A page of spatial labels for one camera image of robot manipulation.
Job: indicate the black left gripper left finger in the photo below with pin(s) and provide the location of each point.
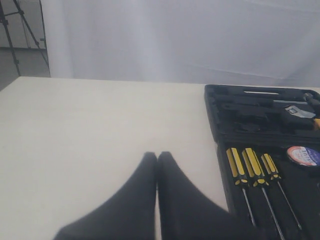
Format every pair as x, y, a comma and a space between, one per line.
128, 215

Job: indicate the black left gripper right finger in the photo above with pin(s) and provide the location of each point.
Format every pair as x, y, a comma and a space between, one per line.
187, 214

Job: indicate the black electrical tape roll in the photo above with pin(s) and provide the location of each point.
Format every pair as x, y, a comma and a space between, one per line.
304, 156

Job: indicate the yellow tape measure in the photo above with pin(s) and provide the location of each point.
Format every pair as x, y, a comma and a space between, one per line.
316, 124

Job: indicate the black plastic tool case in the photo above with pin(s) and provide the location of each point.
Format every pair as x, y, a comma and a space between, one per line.
271, 134

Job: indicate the large yellow-black screwdriver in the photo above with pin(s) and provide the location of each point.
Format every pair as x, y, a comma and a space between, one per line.
239, 177

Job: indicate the middle yellow-black screwdriver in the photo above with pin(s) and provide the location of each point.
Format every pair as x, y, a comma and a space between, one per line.
259, 179

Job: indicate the small yellow-black screwdriver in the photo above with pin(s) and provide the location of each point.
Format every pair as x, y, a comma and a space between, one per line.
274, 175

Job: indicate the silver adjustable wrench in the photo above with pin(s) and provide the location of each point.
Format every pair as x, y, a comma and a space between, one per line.
252, 110

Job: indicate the white backdrop curtain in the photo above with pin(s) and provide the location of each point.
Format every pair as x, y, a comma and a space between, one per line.
233, 42

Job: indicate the black tripod stand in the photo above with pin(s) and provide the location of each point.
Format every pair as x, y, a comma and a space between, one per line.
26, 55

